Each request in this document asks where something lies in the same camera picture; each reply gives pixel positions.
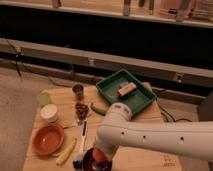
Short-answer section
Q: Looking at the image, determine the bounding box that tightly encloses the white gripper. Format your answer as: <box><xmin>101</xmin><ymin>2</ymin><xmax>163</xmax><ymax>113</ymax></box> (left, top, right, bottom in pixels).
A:
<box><xmin>92</xmin><ymin>147</ymin><xmax>112</xmax><ymax>163</ymax></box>

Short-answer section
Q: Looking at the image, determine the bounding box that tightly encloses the red apple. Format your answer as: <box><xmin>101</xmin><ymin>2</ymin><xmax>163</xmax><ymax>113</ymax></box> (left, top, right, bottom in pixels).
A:
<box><xmin>92</xmin><ymin>148</ymin><xmax>107</xmax><ymax>163</ymax></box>

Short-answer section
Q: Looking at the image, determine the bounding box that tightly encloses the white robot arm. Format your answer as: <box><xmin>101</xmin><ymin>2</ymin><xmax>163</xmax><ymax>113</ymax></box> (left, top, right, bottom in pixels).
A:
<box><xmin>92</xmin><ymin>103</ymin><xmax>213</xmax><ymax>163</ymax></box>

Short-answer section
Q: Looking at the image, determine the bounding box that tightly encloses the purple bowl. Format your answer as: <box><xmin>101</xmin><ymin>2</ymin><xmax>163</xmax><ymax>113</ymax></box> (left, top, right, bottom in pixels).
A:
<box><xmin>82</xmin><ymin>148</ymin><xmax>112</xmax><ymax>171</ymax></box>

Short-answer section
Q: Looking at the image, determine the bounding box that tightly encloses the orange bowl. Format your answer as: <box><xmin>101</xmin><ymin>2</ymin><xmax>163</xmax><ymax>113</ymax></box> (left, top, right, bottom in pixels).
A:
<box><xmin>32</xmin><ymin>124</ymin><xmax>65</xmax><ymax>156</ymax></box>

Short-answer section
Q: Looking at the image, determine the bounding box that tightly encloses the green chili pepper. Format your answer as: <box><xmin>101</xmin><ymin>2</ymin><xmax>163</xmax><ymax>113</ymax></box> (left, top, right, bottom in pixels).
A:
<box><xmin>90</xmin><ymin>103</ymin><xmax>107</xmax><ymax>116</ymax></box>

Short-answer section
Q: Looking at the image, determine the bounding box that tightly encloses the small dark blue object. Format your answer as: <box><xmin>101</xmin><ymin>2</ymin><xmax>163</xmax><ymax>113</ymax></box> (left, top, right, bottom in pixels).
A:
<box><xmin>73</xmin><ymin>153</ymin><xmax>83</xmax><ymax>169</ymax></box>

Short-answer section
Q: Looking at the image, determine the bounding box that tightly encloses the brown pine cone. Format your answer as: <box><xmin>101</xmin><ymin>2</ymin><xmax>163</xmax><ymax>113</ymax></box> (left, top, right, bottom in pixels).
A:
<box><xmin>75</xmin><ymin>102</ymin><xmax>89</xmax><ymax>120</ymax></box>

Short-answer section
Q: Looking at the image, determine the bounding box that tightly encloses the yellow banana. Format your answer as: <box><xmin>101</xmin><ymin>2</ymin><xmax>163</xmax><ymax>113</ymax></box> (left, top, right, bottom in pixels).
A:
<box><xmin>56</xmin><ymin>138</ymin><xmax>77</xmax><ymax>165</ymax></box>

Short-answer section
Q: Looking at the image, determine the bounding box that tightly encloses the green tray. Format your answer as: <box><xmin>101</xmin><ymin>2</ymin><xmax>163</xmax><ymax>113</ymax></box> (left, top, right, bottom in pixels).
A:
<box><xmin>96</xmin><ymin>69</ymin><xmax>157</xmax><ymax>116</ymax></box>

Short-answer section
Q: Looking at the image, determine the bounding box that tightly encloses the wooden block brush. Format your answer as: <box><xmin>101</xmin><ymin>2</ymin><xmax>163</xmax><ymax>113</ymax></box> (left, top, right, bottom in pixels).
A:
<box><xmin>118</xmin><ymin>82</ymin><xmax>137</xmax><ymax>97</ymax></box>

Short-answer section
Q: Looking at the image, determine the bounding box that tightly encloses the small metal cup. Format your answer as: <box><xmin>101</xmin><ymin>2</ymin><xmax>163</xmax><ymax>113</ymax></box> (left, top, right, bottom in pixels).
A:
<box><xmin>72</xmin><ymin>84</ymin><xmax>84</xmax><ymax>100</ymax></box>

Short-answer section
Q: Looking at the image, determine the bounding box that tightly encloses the white cup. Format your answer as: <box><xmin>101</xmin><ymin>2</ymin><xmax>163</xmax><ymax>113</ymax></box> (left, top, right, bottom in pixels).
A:
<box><xmin>40</xmin><ymin>104</ymin><xmax>58</xmax><ymax>123</ymax></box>

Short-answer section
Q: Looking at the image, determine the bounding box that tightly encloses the light green cup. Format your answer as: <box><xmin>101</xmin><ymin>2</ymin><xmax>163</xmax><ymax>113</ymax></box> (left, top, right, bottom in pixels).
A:
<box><xmin>37</xmin><ymin>91</ymin><xmax>51</xmax><ymax>107</ymax></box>

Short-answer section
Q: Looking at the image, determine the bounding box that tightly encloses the black cable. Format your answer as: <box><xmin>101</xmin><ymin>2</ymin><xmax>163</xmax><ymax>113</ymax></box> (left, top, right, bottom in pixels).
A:
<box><xmin>155</xmin><ymin>99</ymin><xmax>194</xmax><ymax>124</ymax></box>

